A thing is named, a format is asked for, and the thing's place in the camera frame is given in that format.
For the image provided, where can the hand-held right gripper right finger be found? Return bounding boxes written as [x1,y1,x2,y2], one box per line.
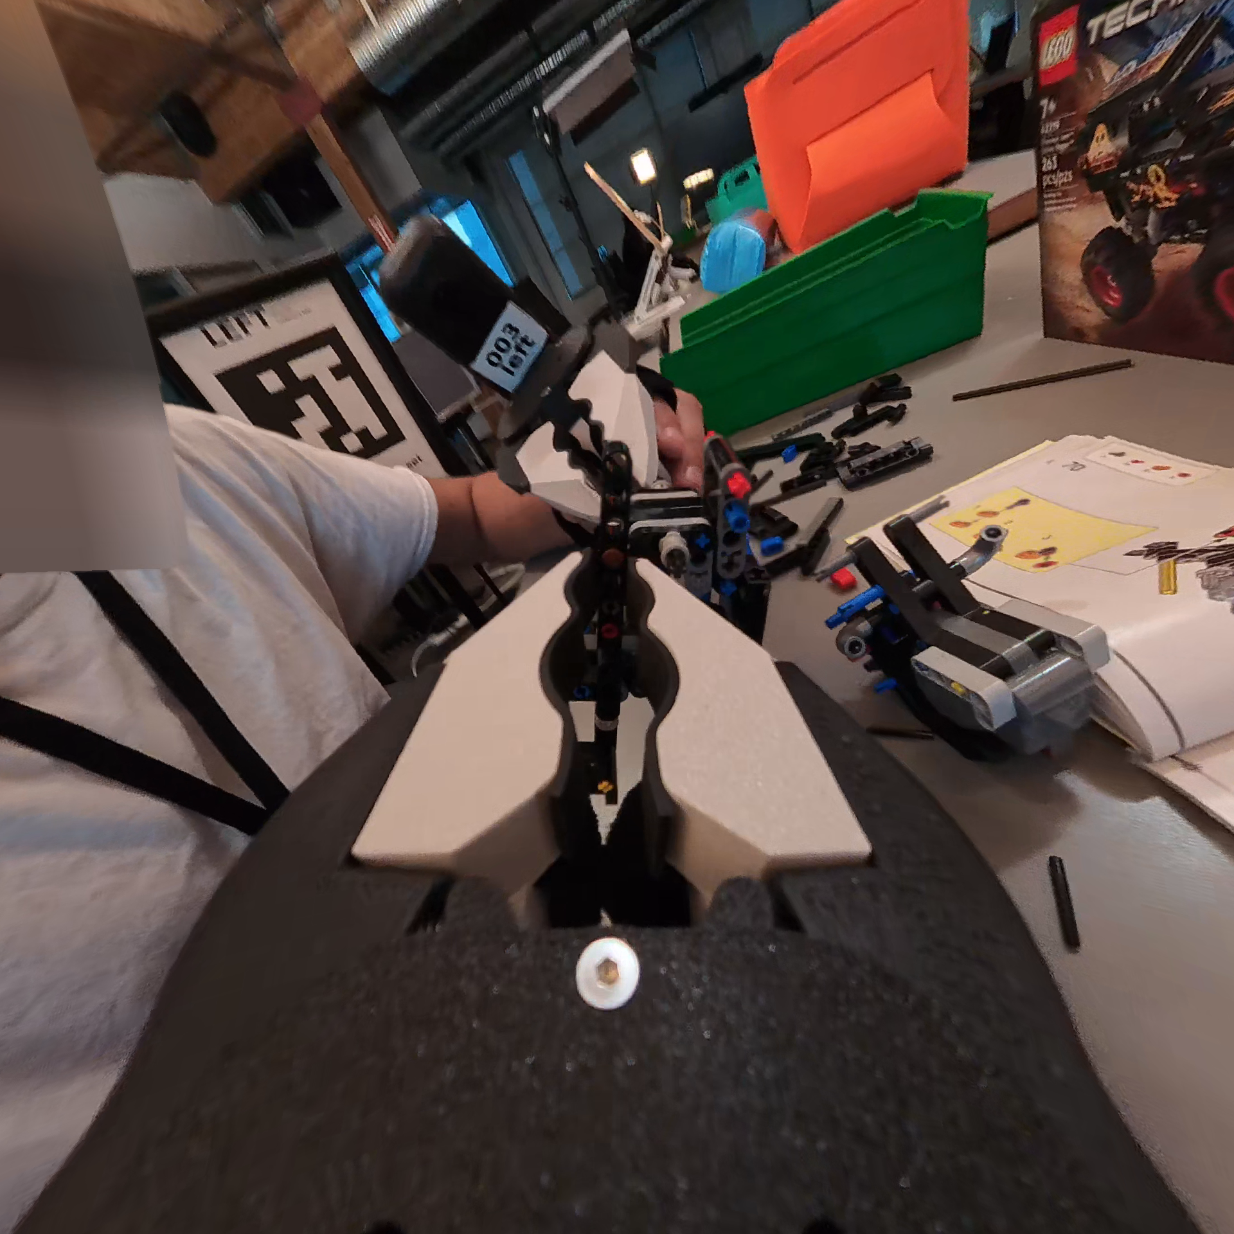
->
[631,557,874,912]

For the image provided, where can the person's left hand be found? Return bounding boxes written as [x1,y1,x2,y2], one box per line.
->
[655,385,708,494]

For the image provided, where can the white stand with wooden sticks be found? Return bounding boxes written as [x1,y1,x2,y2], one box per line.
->
[583,162,695,341]

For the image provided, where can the person's left forearm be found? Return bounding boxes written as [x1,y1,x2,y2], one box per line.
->
[424,470,582,566]

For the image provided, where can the black lanyard strap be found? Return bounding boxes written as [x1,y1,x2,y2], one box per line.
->
[0,570,292,836]

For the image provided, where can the green plastic bin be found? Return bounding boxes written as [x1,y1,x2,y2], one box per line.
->
[659,188,994,438]

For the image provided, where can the orange plastic bin lid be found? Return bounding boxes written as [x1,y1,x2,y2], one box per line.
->
[745,0,971,254]

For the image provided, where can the pile of loose lego pieces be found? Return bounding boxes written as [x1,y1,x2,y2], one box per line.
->
[733,375,934,580]

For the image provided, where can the framed black white marker board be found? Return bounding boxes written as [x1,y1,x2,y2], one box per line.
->
[144,256,454,476]

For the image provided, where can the lego instruction booklet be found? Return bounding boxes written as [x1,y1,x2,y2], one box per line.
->
[846,436,1234,830]

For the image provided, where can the black lego beam with pins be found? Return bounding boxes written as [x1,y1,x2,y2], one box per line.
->
[592,442,639,804]

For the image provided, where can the lego set box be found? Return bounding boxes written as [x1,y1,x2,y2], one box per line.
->
[1030,0,1234,366]

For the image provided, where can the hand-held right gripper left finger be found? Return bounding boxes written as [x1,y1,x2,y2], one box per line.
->
[349,552,589,927]

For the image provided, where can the black grey lego chassis assembly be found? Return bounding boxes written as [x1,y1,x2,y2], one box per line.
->
[627,433,774,648]

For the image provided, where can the long black lego axle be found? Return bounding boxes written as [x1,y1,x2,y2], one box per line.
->
[952,360,1135,401]

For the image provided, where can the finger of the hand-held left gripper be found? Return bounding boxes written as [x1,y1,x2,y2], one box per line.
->
[499,425,607,529]
[545,350,658,476]

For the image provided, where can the small green container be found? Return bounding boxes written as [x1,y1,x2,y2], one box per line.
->
[708,159,762,223]

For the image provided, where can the short black lego axle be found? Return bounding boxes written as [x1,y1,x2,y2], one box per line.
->
[1049,857,1081,952]

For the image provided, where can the blue bag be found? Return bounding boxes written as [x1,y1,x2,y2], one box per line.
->
[701,216,768,292]

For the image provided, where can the grey black lego subassembly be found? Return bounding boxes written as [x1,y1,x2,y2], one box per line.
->
[827,516,1112,758]

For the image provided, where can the person's white t-shirt torso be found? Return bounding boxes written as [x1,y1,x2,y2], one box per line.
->
[0,406,441,1206]

